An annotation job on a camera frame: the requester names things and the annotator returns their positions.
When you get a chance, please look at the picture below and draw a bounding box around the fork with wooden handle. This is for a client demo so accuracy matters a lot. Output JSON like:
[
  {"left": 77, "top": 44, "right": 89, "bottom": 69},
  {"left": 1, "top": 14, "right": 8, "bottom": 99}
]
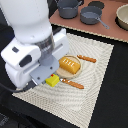
[{"left": 60, "top": 78, "right": 84, "bottom": 89}]

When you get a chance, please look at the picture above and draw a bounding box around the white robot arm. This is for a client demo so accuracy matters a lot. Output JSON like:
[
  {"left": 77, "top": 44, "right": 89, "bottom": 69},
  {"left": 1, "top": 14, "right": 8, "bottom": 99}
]
[{"left": 0, "top": 0, "right": 69, "bottom": 89}]

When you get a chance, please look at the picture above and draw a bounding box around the white woven placemat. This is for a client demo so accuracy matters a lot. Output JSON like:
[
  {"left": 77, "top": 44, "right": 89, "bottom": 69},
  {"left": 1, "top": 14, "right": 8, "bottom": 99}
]
[{"left": 14, "top": 34, "right": 113, "bottom": 128}]

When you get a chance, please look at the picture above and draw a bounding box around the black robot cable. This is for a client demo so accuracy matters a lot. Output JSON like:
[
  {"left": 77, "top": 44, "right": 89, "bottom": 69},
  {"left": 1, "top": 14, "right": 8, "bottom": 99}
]
[{"left": 0, "top": 81, "right": 34, "bottom": 94}]

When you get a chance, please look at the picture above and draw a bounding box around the large grey cooking pot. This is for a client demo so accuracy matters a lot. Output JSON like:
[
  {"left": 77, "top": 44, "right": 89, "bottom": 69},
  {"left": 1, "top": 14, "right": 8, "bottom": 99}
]
[{"left": 55, "top": 0, "right": 83, "bottom": 19}]

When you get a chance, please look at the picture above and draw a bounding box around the orange bread loaf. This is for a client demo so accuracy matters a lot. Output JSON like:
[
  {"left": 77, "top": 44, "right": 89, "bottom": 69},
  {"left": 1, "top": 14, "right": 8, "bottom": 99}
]
[{"left": 59, "top": 57, "right": 80, "bottom": 74}]

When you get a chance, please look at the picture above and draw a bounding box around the black round lid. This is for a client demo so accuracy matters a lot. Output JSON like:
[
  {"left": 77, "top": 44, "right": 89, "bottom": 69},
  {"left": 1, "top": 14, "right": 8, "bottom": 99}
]
[{"left": 88, "top": 1, "right": 104, "bottom": 9}]

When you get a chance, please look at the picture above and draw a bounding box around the knife with wooden handle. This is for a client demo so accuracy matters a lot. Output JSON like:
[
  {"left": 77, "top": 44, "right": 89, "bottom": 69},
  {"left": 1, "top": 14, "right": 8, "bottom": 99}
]
[{"left": 77, "top": 55, "right": 96, "bottom": 63}]

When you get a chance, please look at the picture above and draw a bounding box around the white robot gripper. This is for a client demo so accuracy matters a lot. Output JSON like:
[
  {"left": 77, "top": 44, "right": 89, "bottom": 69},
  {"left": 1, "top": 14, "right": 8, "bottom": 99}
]
[{"left": 1, "top": 28, "right": 69, "bottom": 89}]

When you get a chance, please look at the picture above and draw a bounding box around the grey saucepan with handle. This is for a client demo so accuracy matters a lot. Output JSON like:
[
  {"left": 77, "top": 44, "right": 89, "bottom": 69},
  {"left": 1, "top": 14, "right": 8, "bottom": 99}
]
[{"left": 80, "top": 6, "right": 109, "bottom": 29}]

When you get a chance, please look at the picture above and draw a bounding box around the yellow butter box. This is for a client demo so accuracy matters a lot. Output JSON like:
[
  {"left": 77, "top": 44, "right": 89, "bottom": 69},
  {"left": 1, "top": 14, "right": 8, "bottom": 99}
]
[{"left": 45, "top": 74, "right": 59, "bottom": 87}]

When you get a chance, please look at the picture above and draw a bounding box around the beige bowl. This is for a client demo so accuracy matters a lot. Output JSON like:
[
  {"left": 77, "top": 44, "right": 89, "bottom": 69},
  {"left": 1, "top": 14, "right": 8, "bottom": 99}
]
[{"left": 116, "top": 4, "right": 128, "bottom": 30}]

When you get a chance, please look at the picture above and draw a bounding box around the round beige wooden plate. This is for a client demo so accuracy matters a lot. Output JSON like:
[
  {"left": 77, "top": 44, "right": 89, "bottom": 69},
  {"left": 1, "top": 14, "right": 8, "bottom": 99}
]
[{"left": 56, "top": 55, "right": 82, "bottom": 79}]

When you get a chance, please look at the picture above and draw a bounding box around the pink serving board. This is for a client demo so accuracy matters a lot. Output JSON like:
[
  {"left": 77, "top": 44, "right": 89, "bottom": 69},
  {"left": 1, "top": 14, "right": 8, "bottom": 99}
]
[{"left": 50, "top": 0, "right": 128, "bottom": 42}]

